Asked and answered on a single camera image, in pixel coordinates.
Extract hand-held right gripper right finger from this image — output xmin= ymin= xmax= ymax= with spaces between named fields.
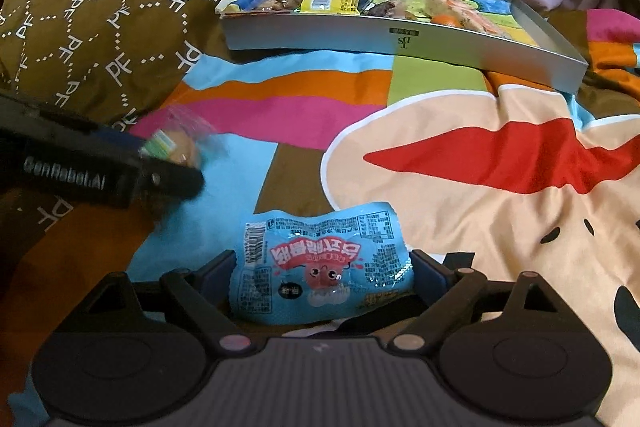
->
xmin=387 ymin=249 xmax=572 ymax=356

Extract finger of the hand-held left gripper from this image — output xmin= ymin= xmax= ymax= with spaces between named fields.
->
xmin=84 ymin=118 xmax=147 ymax=148
xmin=134 ymin=158 xmax=206 ymax=202

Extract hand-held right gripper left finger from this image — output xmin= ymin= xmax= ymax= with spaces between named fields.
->
xmin=80 ymin=249 xmax=257 ymax=357

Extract green label cookie packet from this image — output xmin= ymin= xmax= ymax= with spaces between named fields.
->
xmin=139 ymin=106 xmax=213 ymax=170

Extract light blue snack packet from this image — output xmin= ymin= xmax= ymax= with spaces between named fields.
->
xmin=231 ymin=201 xmax=417 ymax=329

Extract grey shallow box tray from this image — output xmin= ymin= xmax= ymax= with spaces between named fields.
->
xmin=216 ymin=0 xmax=590 ymax=95

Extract orange cracker packet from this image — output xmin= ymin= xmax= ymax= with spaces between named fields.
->
xmin=422 ymin=0 xmax=503 ymax=36

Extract cartoon printed blanket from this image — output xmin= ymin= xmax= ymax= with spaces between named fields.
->
xmin=0 ymin=9 xmax=640 ymax=427

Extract colourful cartoon drawing paper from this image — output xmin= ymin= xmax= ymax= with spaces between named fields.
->
xmin=222 ymin=0 xmax=538 ymax=45

